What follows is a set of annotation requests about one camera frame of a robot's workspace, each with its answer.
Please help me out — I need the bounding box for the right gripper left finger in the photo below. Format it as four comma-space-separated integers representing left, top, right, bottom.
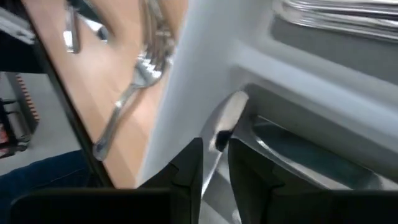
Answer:
9, 136, 205, 224

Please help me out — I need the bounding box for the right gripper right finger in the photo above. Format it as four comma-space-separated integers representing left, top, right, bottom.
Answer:
228, 138, 398, 224

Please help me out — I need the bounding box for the silver knife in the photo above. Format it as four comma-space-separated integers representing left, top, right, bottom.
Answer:
63, 5, 81, 54
200, 90, 249, 197
234, 116, 385, 191

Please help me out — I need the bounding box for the silver fork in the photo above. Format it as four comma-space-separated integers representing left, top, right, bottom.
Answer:
92, 52, 174, 162
273, 0, 398, 24
140, 0, 175, 71
278, 12, 398, 44

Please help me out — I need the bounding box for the white plastic cutlery tray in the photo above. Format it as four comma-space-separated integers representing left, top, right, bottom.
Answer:
136, 0, 398, 224

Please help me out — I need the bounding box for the person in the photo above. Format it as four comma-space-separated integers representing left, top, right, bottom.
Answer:
0, 149, 96, 215

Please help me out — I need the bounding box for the black equipment stand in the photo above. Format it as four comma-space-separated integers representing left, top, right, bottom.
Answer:
0, 71, 41, 160

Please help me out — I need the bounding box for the black aluminium table frame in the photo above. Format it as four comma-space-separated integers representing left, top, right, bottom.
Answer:
20, 0, 115, 189

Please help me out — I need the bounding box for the grey metal bracket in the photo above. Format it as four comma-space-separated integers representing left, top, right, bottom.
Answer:
0, 7, 37, 44

